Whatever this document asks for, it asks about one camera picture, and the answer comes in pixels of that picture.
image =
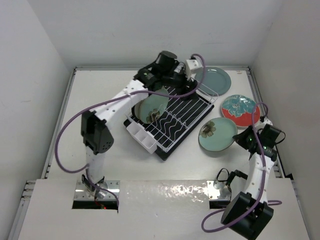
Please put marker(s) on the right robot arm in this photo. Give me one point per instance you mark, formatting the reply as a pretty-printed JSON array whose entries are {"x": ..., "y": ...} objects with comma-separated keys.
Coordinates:
[{"x": 249, "y": 191}]

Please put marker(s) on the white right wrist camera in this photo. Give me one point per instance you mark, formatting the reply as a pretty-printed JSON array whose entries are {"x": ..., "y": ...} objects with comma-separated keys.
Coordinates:
[{"x": 264, "y": 121}]

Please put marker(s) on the white cutlery holder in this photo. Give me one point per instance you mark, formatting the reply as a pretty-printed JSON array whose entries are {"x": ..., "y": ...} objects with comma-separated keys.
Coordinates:
[{"x": 143, "y": 137}]

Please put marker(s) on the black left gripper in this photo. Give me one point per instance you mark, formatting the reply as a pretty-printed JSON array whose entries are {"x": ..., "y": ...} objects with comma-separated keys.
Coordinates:
[{"x": 186, "y": 83}]

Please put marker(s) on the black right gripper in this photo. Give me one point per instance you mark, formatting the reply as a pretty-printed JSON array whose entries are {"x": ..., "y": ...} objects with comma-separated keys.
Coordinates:
[{"x": 239, "y": 138}]

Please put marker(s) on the red and teal plate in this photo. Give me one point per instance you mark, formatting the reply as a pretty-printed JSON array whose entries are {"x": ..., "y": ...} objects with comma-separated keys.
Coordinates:
[{"x": 239, "y": 109}]

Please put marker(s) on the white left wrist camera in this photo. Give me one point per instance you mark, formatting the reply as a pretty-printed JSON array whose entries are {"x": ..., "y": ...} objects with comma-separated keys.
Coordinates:
[{"x": 192, "y": 66}]

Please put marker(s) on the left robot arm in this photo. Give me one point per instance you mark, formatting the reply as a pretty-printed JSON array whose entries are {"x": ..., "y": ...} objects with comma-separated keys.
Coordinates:
[{"x": 159, "y": 79}]

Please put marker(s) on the cream plate with branch design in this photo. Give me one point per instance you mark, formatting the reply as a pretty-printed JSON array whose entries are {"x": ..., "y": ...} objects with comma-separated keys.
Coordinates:
[{"x": 136, "y": 110}]

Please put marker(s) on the green plate with flower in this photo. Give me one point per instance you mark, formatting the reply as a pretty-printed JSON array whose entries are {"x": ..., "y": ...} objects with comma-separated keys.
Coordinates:
[
  {"x": 217, "y": 134},
  {"x": 153, "y": 107}
]

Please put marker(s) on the black drip tray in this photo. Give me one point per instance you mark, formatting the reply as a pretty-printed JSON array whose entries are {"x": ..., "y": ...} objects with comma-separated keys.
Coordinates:
[{"x": 187, "y": 120}]

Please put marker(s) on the plain teal plate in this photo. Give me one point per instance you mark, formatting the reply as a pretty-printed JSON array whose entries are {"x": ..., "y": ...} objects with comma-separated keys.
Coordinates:
[{"x": 216, "y": 81}]

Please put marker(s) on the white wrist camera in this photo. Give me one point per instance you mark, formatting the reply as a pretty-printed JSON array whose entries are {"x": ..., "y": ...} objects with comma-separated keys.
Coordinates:
[
  {"x": 264, "y": 121},
  {"x": 192, "y": 66}
]

